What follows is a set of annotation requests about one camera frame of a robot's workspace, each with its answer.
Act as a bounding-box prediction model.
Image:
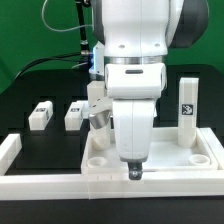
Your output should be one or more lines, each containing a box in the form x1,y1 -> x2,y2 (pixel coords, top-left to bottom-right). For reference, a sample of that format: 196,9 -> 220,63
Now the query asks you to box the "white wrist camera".
88,97 -> 112,129

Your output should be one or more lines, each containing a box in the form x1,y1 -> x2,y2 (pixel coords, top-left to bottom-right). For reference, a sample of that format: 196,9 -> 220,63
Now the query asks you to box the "black cable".
13,0 -> 93,83

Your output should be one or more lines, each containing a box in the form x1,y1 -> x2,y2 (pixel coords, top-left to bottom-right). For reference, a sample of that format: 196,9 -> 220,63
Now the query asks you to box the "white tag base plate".
77,100 -> 89,119

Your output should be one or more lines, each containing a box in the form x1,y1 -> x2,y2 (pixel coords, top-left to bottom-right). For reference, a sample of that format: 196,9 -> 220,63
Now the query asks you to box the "white U-shaped fence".
0,133 -> 224,200

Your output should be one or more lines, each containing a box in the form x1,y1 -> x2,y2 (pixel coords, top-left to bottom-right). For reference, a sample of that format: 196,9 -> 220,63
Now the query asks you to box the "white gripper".
105,63 -> 166,180

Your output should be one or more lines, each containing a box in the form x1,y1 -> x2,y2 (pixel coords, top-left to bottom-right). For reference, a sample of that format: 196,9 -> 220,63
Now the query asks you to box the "grey thin cable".
41,0 -> 94,34

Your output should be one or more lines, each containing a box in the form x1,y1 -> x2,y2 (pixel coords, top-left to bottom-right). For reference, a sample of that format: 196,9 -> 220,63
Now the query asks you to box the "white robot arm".
89,0 -> 209,180

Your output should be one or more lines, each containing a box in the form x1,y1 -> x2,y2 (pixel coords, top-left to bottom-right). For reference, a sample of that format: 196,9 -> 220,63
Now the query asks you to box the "white desk tabletop tray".
81,127 -> 220,174

